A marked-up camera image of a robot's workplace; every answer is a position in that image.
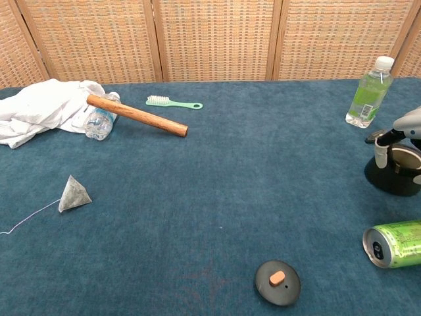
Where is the black teapot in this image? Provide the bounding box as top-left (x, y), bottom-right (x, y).
top-left (364, 142), bottom-right (421, 198)

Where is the black teapot lid orange knob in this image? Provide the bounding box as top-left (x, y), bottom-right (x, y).
top-left (255, 259), bottom-right (302, 307)

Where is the mint green brush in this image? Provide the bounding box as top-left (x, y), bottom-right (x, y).
top-left (145, 95), bottom-right (204, 111)

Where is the clear bottle blue label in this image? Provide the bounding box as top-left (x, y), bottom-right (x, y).
top-left (84, 92), bottom-right (122, 142)

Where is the wooden rolling stick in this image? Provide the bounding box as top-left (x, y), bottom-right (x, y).
top-left (86, 94), bottom-right (189, 138)

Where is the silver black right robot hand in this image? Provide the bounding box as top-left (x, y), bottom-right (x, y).
top-left (374, 105), bottom-right (421, 169)

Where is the white crumpled cloth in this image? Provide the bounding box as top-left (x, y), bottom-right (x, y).
top-left (0, 78), bottom-right (106, 149)

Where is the pyramid tea bag with string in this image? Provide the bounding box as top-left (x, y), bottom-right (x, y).
top-left (0, 174), bottom-right (93, 235)

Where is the clear bottle green label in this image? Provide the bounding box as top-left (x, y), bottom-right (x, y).
top-left (345, 55), bottom-right (395, 129)

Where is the woven bamboo folding screen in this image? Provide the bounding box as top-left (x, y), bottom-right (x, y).
top-left (0, 0), bottom-right (421, 90)

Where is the green drink can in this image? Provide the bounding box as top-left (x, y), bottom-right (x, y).
top-left (362, 219), bottom-right (421, 270)

